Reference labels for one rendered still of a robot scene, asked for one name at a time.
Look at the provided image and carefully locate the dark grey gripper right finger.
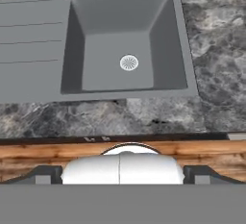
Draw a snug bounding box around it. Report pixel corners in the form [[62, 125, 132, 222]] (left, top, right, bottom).
[[183, 164, 246, 186]]

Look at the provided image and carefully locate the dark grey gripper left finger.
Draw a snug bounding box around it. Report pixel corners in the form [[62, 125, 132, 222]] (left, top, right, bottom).
[[1, 164, 63, 186]]

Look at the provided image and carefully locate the dark grey sink with drainer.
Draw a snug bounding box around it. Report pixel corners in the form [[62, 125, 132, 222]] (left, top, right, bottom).
[[0, 0, 200, 104]]

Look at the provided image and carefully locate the white rounded object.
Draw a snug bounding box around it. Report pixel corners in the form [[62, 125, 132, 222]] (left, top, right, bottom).
[[60, 141, 186, 186]]

